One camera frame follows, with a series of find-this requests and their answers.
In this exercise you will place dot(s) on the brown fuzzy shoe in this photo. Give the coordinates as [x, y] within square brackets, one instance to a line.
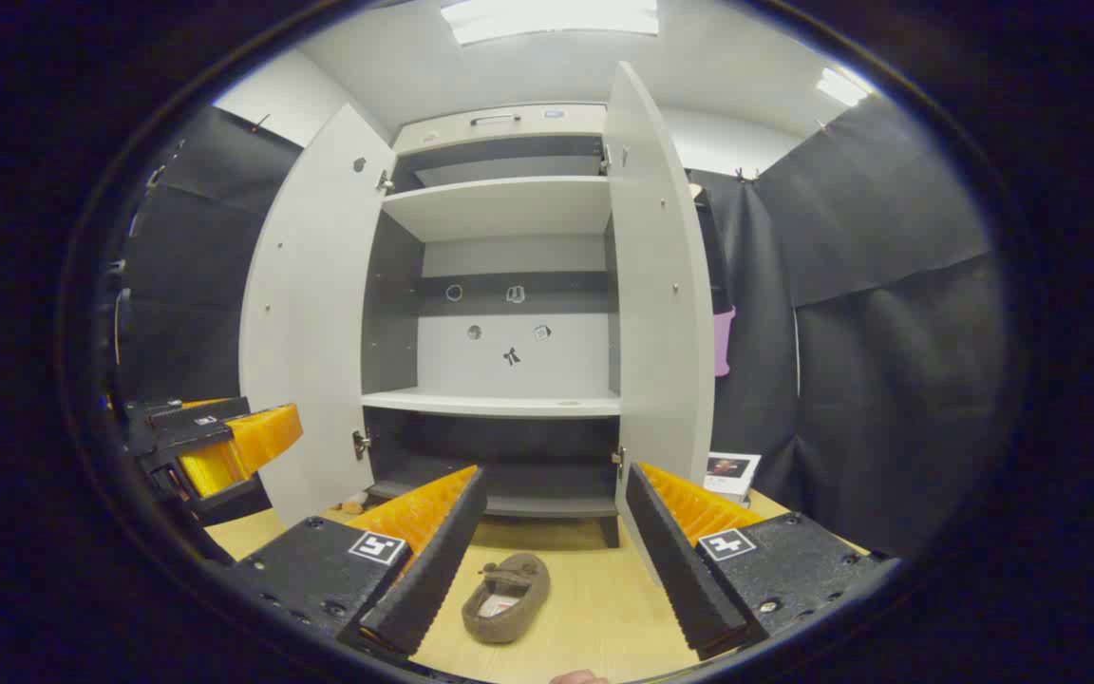
[506, 600]

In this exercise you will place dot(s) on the penguin plush toy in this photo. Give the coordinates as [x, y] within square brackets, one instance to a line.
[352, 507]

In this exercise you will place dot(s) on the long ceiling light panel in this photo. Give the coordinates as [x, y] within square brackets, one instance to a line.
[547, 17]

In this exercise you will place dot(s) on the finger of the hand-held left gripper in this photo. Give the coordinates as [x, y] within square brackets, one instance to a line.
[243, 442]

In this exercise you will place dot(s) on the small ceiling light panel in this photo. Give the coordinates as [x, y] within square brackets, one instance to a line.
[841, 87]

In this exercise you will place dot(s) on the grey cabinet door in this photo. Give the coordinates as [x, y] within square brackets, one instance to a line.
[661, 332]
[310, 332]

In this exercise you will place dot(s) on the grey shoe cabinet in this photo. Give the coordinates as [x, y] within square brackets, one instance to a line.
[509, 209]

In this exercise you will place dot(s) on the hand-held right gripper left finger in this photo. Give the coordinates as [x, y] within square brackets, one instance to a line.
[438, 570]

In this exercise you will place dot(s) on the stack of books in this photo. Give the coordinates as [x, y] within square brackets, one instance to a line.
[732, 472]

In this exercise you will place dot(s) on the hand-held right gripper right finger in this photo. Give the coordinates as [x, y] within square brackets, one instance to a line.
[680, 570]

